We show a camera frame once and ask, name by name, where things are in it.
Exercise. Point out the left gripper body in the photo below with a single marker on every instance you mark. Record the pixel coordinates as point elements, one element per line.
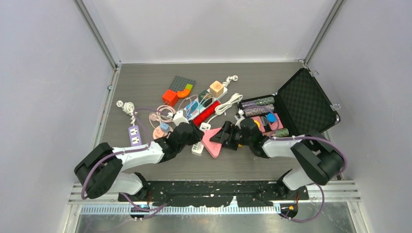
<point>194,139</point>

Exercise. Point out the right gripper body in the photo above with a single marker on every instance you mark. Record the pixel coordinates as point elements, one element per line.
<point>243,140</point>

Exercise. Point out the pink triangular socket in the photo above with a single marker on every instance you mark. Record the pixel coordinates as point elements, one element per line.
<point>213,148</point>

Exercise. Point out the light blue charger plug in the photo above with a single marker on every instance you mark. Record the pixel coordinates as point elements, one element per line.
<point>164,127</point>

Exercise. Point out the blue plug adapter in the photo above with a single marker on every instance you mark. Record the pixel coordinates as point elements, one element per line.
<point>192,107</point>

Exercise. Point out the pink charger plug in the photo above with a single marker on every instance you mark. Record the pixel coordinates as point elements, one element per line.
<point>159,131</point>

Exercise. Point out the pink round socket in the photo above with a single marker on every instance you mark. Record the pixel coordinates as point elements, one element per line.
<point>155,135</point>

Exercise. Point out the red cube adapter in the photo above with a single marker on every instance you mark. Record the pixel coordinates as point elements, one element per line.
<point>170,98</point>

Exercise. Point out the dark green cube adapter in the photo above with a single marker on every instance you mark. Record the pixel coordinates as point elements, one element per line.
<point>205,98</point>

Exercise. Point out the beige cube adapter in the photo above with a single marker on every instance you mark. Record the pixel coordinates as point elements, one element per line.
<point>216,89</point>

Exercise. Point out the purple power strip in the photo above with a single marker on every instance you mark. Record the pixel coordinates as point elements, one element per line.
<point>134,136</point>

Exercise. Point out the white multicolour power strip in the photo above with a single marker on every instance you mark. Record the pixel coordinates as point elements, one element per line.
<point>200,108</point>

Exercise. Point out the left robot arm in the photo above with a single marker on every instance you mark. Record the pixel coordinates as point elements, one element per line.
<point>103,169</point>

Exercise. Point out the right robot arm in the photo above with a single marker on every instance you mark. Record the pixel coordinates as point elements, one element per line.
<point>319,160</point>

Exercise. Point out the small white power strip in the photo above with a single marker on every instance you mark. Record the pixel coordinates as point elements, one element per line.
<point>198,148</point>

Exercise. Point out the red glitter microphone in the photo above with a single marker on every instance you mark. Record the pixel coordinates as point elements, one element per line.
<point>210,110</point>

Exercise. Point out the orange curved block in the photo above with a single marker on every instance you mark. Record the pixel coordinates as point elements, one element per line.
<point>185,92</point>

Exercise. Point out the grey building baseplate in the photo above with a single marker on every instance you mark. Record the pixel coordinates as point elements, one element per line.
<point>179,83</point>

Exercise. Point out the black poker chip case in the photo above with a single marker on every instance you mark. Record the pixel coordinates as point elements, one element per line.
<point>298,107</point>

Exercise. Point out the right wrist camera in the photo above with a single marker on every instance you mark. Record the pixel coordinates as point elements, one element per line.
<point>239,117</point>

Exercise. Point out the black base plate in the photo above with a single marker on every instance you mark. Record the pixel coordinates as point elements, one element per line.
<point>219,193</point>

